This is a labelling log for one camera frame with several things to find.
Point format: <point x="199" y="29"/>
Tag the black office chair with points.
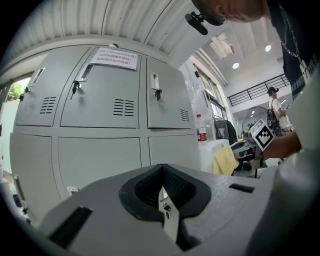
<point x="230" y="132"/>

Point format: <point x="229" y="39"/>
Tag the black metal railing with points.
<point x="260" y="90"/>

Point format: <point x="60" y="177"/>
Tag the person's head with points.
<point x="232" y="10"/>

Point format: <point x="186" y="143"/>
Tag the white paper notice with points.
<point x="113" y="58"/>

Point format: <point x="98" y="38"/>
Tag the person's right forearm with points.
<point x="282" y="146"/>

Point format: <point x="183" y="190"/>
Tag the locker key with black fob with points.
<point x="26" y="90"/>
<point x="75" y="87"/>
<point x="157" y="93"/>

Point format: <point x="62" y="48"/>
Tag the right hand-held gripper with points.
<point x="262" y="136"/>

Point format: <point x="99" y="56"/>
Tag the white foam box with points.
<point x="212" y="155"/>

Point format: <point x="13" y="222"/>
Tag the round standing fan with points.
<point x="250" y="117"/>

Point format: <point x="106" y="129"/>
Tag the grey metal locker doors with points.
<point x="100" y="112"/>

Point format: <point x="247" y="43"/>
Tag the person's left forearm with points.
<point x="297" y="162"/>

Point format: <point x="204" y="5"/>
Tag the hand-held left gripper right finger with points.
<point x="225" y="212"/>

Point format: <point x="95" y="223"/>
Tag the red label plastic bottle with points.
<point x="202" y="130"/>

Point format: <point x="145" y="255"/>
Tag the black head camera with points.
<point x="196" y="22"/>

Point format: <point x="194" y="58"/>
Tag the yellow cloth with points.
<point x="223" y="160"/>

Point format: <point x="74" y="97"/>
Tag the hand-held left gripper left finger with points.
<point x="105" y="225"/>

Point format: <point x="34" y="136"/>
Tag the ceiling air conditioner unit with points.
<point x="222" y="46"/>

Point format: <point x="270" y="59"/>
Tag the round ceiling light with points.
<point x="235" y="65"/>
<point x="268" y="48"/>

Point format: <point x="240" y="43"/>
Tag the black printed t-shirt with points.
<point x="297" y="52"/>

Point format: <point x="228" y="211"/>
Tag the large window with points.
<point x="212" y="95"/>

